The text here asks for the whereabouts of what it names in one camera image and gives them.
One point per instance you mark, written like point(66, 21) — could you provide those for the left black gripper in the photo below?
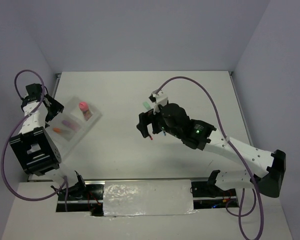
point(56, 107)

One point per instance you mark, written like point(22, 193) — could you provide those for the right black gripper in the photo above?
point(146, 118)

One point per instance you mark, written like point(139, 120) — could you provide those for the green cap highlighter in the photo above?
point(147, 106)

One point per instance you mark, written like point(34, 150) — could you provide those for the purple cap highlighter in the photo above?
point(71, 125)

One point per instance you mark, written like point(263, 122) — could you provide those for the orange cap highlighter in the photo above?
point(61, 131)

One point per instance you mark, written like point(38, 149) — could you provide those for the pink cap glue stick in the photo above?
point(84, 108)

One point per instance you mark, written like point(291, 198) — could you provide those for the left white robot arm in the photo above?
point(35, 150)

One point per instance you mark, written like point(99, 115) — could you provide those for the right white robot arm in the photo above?
point(263, 170)

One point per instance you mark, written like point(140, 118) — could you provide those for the clear plastic organizer tray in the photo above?
point(66, 143)

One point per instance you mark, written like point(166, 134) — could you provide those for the silver foil covered panel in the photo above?
point(147, 198)

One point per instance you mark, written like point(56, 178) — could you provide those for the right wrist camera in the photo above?
point(159, 99)

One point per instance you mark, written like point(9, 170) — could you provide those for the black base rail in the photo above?
point(92, 201)

